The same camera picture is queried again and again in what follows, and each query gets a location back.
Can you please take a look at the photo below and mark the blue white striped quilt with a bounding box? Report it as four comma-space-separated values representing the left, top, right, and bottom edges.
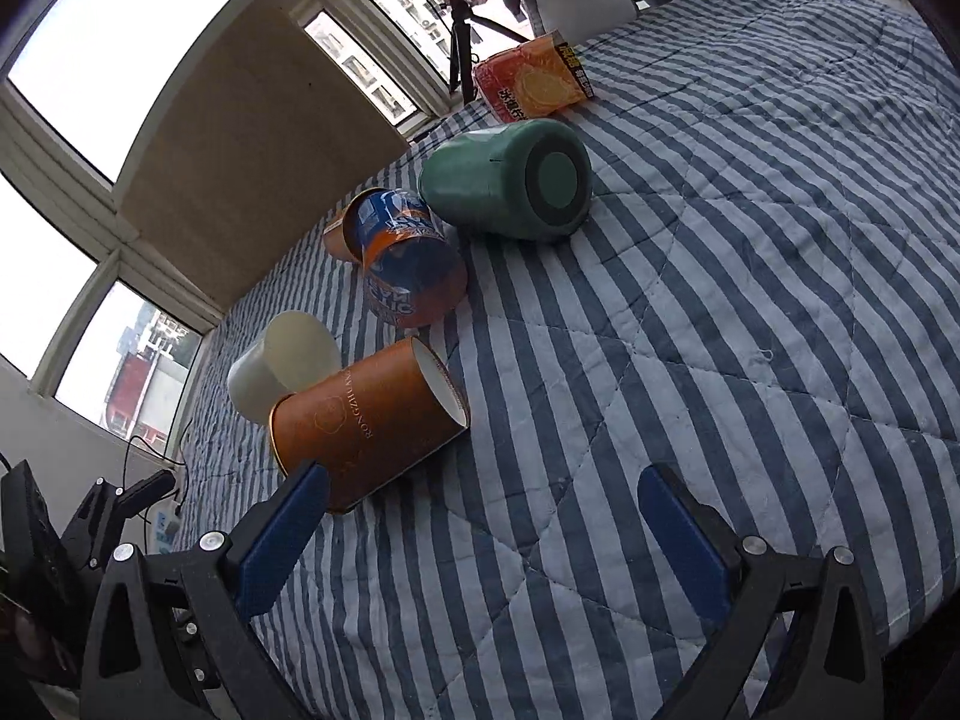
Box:
172, 0, 960, 720

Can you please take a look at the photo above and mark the white paper cup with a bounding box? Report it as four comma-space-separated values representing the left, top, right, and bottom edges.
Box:
226, 310, 342, 424

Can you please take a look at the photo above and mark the orange cup behind soda cup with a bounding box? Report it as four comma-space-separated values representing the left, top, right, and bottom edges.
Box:
322, 187, 386, 266

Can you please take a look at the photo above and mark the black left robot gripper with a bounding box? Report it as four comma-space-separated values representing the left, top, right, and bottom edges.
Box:
0, 452, 179, 691

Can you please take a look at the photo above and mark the green ceramic jar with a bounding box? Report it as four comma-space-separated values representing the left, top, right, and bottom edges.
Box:
418, 119, 592, 242

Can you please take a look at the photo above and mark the black tripod stand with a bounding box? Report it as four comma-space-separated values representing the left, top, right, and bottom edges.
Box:
441, 0, 527, 104

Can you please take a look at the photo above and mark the light wooden board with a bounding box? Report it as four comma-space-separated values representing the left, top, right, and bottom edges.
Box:
119, 0, 409, 310

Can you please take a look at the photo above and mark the orange paper cup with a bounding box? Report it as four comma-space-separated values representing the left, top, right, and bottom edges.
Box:
268, 337, 470, 514

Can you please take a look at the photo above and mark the blue orange soda cup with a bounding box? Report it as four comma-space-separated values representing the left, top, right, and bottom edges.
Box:
353, 188, 469, 330

